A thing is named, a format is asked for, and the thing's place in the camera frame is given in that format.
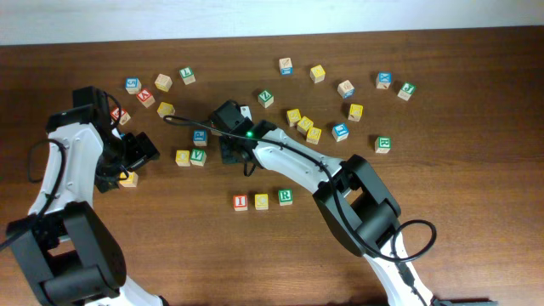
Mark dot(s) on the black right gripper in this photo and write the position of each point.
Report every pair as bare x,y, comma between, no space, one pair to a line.
226,156

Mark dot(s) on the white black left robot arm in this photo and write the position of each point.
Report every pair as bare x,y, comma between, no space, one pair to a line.
64,250

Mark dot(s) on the yellow E letter block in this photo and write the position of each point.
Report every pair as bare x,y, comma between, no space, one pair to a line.
313,135

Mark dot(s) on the blue I letter block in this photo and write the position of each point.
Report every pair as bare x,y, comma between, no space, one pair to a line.
340,132

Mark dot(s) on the yellow G letter block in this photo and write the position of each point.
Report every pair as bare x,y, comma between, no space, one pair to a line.
165,109

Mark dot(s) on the yellow O letter block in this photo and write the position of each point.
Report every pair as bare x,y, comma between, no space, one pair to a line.
182,158

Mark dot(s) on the yellow block top centre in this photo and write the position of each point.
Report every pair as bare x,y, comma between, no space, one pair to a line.
317,73

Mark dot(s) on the blue K letter block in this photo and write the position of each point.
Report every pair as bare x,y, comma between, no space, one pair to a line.
384,80

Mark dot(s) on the green Z letter block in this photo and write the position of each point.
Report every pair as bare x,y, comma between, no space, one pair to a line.
265,98

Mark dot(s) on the yellow block right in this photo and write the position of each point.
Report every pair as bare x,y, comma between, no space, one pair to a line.
355,112

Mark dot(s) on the yellow M letter block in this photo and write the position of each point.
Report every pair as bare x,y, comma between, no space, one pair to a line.
304,125

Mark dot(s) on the yellow C letter block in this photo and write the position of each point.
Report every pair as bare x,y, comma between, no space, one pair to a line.
261,202

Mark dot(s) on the green R letter block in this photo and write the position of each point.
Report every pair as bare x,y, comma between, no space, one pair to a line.
285,197

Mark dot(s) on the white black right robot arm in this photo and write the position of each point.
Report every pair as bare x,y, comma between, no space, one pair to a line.
358,208

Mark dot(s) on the yellow S letter block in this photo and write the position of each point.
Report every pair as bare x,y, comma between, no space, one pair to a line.
293,116

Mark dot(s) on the red Q letter block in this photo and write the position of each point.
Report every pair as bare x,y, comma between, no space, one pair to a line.
214,131

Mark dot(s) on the red 6 number block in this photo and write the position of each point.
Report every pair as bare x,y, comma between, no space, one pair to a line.
120,116

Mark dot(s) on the blue P letter block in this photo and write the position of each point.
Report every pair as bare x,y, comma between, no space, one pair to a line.
200,137

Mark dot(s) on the blue 5 number block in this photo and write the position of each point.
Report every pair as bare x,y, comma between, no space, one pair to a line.
133,85

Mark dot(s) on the green R block right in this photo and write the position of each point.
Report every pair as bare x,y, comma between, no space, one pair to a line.
383,145

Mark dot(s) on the green V letter block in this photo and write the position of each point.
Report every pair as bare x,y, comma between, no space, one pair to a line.
198,157

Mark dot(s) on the yellow D letter block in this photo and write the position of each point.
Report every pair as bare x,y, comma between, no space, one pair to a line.
129,180

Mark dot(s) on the red I letter block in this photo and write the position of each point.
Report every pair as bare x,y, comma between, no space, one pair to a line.
240,202

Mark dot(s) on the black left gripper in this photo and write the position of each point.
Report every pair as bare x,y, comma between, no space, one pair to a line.
141,150

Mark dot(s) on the wood block blue D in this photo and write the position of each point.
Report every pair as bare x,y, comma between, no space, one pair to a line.
345,89

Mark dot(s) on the blue sided wood block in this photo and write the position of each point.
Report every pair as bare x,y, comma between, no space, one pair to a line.
285,66

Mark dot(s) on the plain wood yellow block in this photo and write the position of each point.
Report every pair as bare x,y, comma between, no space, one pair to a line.
163,82

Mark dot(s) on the red A block upper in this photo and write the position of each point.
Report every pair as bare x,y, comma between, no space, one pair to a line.
145,97

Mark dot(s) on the green L letter block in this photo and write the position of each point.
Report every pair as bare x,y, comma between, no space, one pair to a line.
187,75

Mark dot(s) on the green J letter block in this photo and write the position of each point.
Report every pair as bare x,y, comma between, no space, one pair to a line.
406,91

